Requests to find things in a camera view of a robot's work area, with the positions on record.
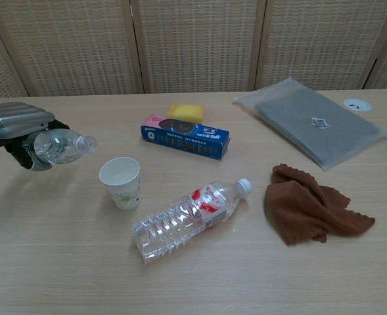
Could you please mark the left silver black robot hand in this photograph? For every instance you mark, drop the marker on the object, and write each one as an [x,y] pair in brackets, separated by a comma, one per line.
[15,121]

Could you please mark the red label plastic water bottle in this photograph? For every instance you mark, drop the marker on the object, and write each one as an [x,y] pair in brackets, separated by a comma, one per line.
[180,220]

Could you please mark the yellow sponge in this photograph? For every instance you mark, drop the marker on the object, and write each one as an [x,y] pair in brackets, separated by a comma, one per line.
[185,111]

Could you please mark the blue cookie box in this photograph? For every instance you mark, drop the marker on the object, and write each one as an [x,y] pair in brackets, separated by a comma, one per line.
[186,138]

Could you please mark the green label plastic water bottle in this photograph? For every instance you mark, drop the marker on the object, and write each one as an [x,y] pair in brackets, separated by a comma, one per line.
[61,147]

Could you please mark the brown microfibre cloth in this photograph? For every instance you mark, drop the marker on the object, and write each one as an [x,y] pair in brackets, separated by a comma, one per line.
[298,210]

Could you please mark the grey cloth in plastic bag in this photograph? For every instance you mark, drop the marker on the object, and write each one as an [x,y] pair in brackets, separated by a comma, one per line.
[311,131]

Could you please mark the white paper cup green print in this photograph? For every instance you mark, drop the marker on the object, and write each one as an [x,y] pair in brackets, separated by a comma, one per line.
[124,197]

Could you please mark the woven rattan folding screen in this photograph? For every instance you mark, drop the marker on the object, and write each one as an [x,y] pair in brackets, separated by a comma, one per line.
[193,42]

